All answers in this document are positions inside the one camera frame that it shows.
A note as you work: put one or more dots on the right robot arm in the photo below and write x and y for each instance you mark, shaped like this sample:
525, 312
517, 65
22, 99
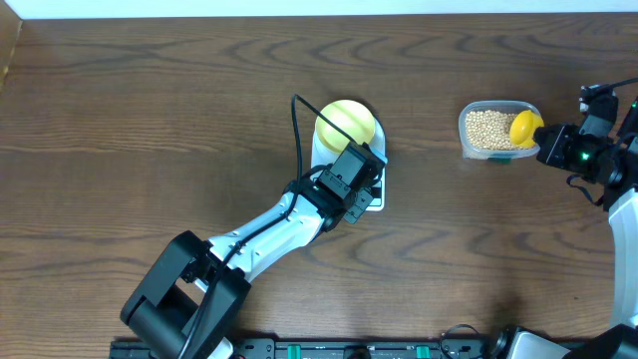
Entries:
618, 175

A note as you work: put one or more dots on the pale yellow plastic bowl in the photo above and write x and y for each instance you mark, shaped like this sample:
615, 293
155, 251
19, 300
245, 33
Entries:
351, 117

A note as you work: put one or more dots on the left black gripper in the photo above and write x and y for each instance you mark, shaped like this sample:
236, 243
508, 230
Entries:
356, 213

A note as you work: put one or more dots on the yellow measuring scoop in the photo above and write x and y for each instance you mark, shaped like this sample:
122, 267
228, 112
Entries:
523, 127

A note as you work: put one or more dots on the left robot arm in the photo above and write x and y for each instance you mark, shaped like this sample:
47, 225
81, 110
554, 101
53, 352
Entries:
186, 302

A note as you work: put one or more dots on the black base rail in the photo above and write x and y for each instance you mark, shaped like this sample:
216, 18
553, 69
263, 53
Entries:
263, 348

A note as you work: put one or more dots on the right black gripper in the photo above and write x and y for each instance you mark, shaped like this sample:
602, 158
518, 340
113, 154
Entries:
552, 153

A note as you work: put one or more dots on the clear plastic container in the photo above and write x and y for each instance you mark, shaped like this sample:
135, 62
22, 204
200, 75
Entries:
510, 107

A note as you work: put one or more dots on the soybeans pile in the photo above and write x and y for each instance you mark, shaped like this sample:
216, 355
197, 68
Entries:
489, 130

